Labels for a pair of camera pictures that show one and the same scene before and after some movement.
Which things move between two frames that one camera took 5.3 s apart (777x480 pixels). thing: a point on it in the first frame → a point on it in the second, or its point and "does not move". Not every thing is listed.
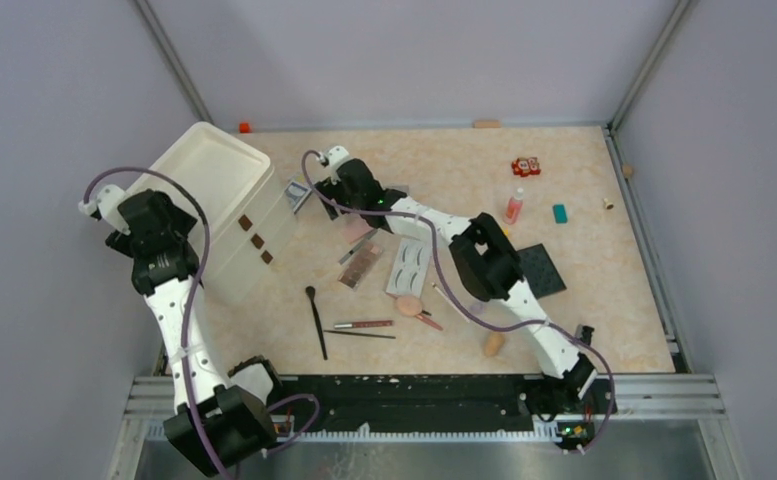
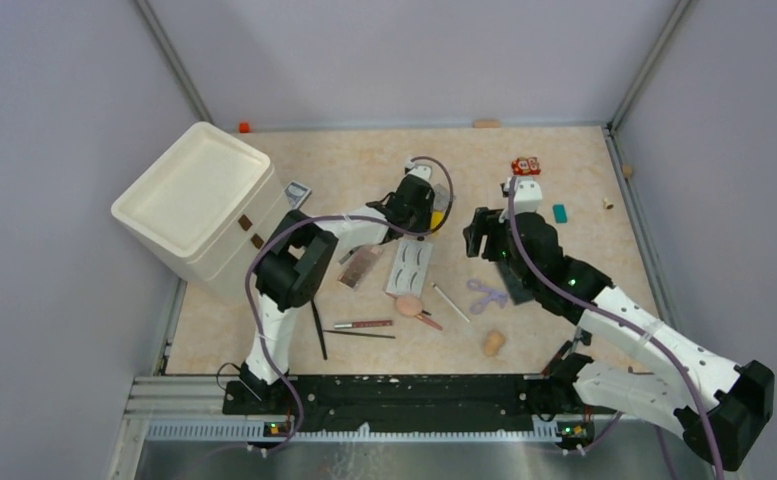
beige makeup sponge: x=494 y=343 does not move
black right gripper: x=330 y=190 → x=486 y=222
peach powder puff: x=408 y=306 does not move
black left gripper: x=125 y=242 → x=425 y=209
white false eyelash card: x=409 y=268 does not move
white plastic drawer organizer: x=252 y=223 does not move
